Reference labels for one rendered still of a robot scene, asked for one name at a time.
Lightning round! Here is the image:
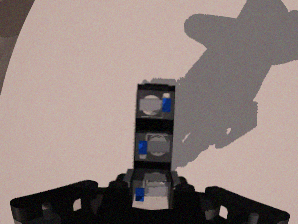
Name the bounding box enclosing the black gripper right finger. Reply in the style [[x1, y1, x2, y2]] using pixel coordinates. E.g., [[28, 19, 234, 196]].
[[169, 171, 290, 224]]

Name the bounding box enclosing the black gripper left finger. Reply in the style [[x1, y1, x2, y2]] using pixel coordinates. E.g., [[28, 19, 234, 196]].
[[10, 169, 136, 224]]

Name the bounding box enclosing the clear relay with blue button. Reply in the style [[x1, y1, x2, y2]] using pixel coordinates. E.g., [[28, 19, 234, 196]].
[[137, 90, 175, 120], [132, 167, 171, 208], [135, 130, 173, 162]]

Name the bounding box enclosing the black rack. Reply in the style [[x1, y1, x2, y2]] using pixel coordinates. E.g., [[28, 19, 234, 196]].
[[133, 83, 175, 171]]

